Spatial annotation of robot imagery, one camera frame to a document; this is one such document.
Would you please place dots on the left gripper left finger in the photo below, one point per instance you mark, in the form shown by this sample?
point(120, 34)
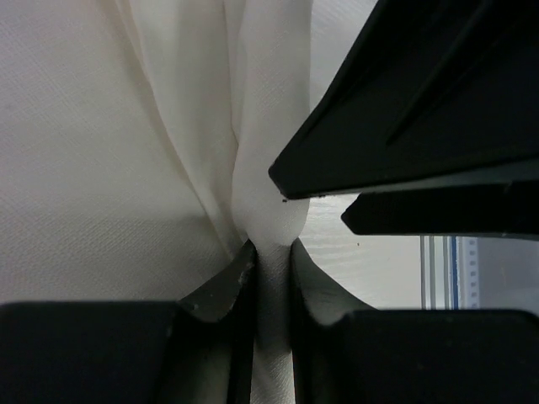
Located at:
point(195, 350)

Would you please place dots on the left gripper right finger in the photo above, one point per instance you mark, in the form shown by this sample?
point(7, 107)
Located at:
point(345, 351)

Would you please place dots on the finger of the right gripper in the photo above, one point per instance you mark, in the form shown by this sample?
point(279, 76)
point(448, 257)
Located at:
point(495, 210)
point(428, 88)

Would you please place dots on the white cloth napkin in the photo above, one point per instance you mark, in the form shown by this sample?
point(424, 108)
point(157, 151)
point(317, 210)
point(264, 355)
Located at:
point(136, 139)

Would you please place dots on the white slotted cable duct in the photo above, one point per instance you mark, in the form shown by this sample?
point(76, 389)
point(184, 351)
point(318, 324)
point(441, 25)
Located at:
point(468, 273)

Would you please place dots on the front aluminium rail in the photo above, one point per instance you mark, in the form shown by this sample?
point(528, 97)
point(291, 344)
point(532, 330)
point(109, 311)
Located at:
point(438, 273)

